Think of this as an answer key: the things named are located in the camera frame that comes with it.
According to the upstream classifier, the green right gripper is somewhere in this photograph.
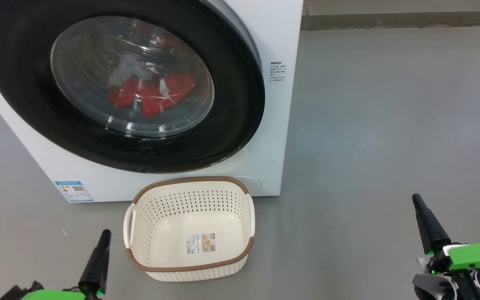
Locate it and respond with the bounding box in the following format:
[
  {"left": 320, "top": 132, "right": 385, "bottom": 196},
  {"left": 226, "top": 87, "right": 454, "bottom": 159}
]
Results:
[{"left": 412, "top": 194, "right": 480, "bottom": 300}]

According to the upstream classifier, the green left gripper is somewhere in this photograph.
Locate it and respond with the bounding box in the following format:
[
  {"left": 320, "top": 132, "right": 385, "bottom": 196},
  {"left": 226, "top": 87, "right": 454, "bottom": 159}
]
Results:
[{"left": 20, "top": 229, "right": 112, "bottom": 300}]

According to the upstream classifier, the red and white garment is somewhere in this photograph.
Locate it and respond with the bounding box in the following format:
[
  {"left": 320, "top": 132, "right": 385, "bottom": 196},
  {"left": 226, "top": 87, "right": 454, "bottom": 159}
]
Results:
[{"left": 107, "top": 73, "right": 197, "bottom": 119}]

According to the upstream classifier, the round washing machine door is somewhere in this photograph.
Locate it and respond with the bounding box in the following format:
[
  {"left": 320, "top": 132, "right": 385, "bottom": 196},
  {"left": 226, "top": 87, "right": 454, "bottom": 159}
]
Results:
[{"left": 0, "top": 0, "right": 265, "bottom": 174}]

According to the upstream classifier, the cream perforated basket brown rim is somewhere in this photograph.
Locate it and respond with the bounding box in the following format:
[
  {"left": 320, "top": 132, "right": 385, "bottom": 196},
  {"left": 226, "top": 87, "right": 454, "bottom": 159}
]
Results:
[{"left": 123, "top": 176, "right": 256, "bottom": 283}]

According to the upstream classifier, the white printed product label sticker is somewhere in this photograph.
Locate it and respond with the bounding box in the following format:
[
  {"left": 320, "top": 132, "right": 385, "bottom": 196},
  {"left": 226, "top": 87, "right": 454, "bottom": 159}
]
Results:
[{"left": 186, "top": 232, "right": 217, "bottom": 255}]

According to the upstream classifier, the white front-load washing machine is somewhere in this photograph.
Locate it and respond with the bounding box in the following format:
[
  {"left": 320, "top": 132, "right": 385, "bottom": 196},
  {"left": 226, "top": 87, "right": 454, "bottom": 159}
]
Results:
[{"left": 0, "top": 0, "right": 304, "bottom": 203}]

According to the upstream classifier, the blue energy label sticker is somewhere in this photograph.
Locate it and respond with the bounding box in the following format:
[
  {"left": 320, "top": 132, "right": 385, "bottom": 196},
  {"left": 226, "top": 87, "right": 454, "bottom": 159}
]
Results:
[{"left": 55, "top": 180, "right": 95, "bottom": 203}]

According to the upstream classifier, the round white filter cover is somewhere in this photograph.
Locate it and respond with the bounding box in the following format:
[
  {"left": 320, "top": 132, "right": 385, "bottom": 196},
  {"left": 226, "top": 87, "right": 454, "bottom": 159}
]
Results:
[{"left": 234, "top": 176, "right": 262, "bottom": 196}]

